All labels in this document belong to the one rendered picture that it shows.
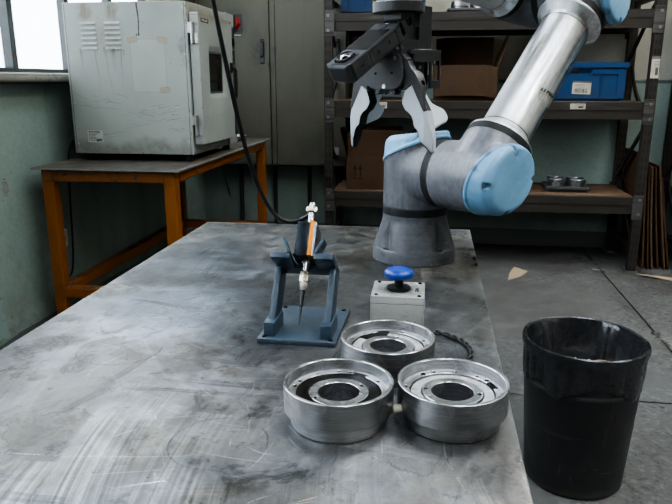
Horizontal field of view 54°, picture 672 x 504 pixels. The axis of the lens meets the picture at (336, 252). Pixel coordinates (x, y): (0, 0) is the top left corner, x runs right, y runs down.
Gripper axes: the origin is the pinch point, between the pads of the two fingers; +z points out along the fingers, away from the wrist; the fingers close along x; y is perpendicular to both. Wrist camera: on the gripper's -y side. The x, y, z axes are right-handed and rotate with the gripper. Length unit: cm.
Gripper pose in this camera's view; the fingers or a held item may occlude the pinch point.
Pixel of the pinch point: (387, 151)
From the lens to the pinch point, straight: 94.9
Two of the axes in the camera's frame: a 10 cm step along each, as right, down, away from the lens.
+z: 0.2, 9.7, 2.5
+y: 7.3, -1.8, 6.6
